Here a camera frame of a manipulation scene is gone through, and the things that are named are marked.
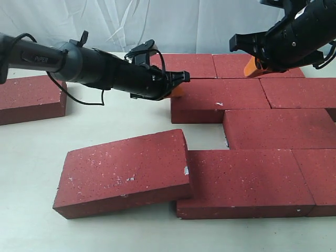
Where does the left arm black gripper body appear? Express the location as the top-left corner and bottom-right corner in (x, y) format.
(115, 59), (175, 101)

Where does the right third-row red brick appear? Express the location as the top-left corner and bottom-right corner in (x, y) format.
(223, 109), (335, 150)

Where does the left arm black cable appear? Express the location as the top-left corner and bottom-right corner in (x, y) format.
(7, 30), (166, 107)

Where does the white backdrop cloth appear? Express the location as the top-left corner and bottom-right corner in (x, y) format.
(1, 0), (284, 54)

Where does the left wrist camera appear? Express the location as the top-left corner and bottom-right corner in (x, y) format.
(124, 39), (158, 66)

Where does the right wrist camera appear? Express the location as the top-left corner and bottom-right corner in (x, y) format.
(258, 0), (293, 14)

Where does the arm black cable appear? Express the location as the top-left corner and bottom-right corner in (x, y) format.
(312, 39), (336, 70)
(7, 30), (166, 107)

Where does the front large red brick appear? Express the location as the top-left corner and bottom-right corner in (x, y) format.
(176, 149), (315, 219)

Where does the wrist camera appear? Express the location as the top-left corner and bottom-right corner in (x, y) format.
(258, 0), (293, 14)
(124, 39), (158, 66)

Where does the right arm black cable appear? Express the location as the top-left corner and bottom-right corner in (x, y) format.
(312, 39), (336, 70)

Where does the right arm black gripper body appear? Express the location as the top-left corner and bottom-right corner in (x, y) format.
(258, 1), (335, 72)

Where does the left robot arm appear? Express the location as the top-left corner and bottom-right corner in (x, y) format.
(1, 31), (190, 101)

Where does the right second-row red brick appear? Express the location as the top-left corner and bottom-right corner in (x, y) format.
(260, 78), (335, 121)

